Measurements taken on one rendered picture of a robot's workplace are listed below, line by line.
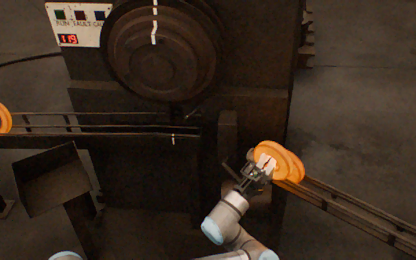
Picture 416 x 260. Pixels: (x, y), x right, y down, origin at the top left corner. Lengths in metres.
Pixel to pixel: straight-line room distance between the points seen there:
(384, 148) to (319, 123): 0.44
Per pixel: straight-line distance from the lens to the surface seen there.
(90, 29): 1.73
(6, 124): 2.14
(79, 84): 1.90
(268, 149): 1.48
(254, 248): 1.33
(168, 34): 1.40
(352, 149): 2.82
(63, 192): 1.84
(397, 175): 2.75
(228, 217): 1.37
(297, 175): 1.64
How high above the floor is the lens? 1.94
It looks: 43 degrees down
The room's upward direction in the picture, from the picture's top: 3 degrees counter-clockwise
